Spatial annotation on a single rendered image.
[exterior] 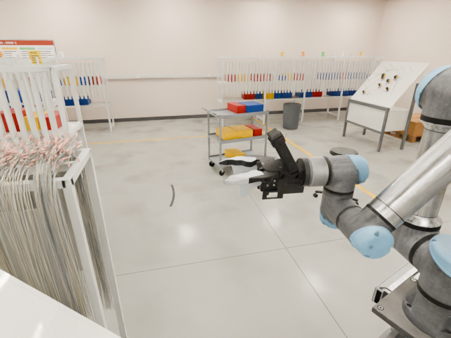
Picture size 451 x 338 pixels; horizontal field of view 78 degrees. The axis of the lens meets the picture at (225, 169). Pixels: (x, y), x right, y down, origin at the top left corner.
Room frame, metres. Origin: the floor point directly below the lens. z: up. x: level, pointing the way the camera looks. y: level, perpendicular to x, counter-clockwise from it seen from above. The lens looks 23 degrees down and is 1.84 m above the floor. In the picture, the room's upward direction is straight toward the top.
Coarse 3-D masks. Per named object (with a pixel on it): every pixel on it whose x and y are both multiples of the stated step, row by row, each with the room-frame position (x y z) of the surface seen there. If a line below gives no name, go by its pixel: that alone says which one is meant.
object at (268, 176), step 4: (264, 172) 0.59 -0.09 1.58; (268, 172) 0.59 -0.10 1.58; (272, 172) 0.59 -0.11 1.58; (276, 172) 0.59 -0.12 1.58; (256, 176) 0.57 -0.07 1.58; (260, 176) 0.57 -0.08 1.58; (264, 176) 0.57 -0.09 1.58; (268, 176) 0.57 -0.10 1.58; (272, 176) 0.58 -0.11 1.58; (276, 176) 0.58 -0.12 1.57; (252, 180) 0.57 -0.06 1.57; (256, 180) 0.57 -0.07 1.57; (260, 180) 0.57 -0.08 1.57; (264, 180) 0.57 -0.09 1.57; (268, 180) 0.57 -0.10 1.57
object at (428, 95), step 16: (432, 80) 0.71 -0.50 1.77; (448, 80) 0.67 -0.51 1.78; (416, 96) 0.74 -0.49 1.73; (432, 96) 0.69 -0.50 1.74; (448, 96) 0.65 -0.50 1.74; (432, 112) 0.68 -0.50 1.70; (448, 112) 0.65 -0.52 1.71; (432, 128) 0.68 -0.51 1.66; (448, 128) 0.65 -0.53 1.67; (432, 144) 0.67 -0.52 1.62; (432, 208) 0.65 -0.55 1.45; (416, 224) 0.65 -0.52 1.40; (432, 224) 0.64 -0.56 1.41; (400, 240) 0.67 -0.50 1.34; (416, 240) 0.63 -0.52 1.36
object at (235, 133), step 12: (204, 108) 4.27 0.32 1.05; (228, 108) 4.58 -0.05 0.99; (240, 108) 4.32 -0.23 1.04; (252, 108) 4.36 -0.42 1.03; (252, 120) 4.85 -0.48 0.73; (216, 132) 4.49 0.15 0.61; (228, 132) 4.22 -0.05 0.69; (240, 132) 4.31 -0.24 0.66; (252, 132) 4.39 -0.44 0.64; (264, 144) 4.44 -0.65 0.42; (216, 156) 4.55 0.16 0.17; (228, 156) 4.43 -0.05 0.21
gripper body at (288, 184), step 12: (264, 156) 0.66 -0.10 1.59; (264, 168) 0.60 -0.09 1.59; (276, 168) 0.60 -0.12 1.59; (300, 168) 0.64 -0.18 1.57; (276, 180) 0.61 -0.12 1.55; (288, 180) 0.63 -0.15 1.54; (300, 180) 0.63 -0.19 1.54; (264, 192) 0.60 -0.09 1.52; (288, 192) 0.63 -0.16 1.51; (300, 192) 0.63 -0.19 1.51
